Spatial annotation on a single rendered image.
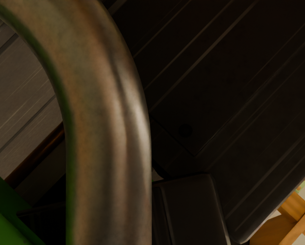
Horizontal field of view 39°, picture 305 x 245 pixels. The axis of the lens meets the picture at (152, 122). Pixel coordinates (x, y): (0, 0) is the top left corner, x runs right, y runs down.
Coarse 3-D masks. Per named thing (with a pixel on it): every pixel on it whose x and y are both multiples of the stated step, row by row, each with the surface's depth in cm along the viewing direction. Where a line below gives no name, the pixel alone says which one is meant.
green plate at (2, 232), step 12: (0, 180) 24; (0, 192) 23; (12, 192) 24; (0, 204) 17; (12, 204) 23; (24, 204) 24; (0, 216) 17; (12, 216) 17; (0, 228) 17; (12, 228) 17; (24, 228) 17; (0, 240) 17; (12, 240) 17; (24, 240) 17; (36, 240) 17
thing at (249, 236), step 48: (144, 0) 26; (192, 0) 25; (240, 0) 25; (288, 0) 25; (144, 48) 25; (192, 48) 25; (240, 48) 24; (288, 48) 24; (192, 96) 24; (240, 96) 24; (288, 96) 24; (192, 144) 24; (240, 144) 24; (288, 144) 23; (240, 192) 23; (288, 192) 23; (240, 240) 23
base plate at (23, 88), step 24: (0, 48) 52; (24, 48) 56; (0, 72) 56; (24, 72) 60; (0, 96) 60; (24, 96) 65; (48, 96) 71; (0, 120) 65; (24, 120) 70; (48, 120) 77; (0, 144) 70; (24, 144) 77; (0, 168) 77
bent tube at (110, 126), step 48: (0, 0) 14; (48, 0) 14; (96, 0) 14; (48, 48) 14; (96, 48) 14; (96, 96) 14; (144, 96) 15; (96, 144) 14; (144, 144) 14; (96, 192) 14; (144, 192) 14; (96, 240) 14; (144, 240) 14
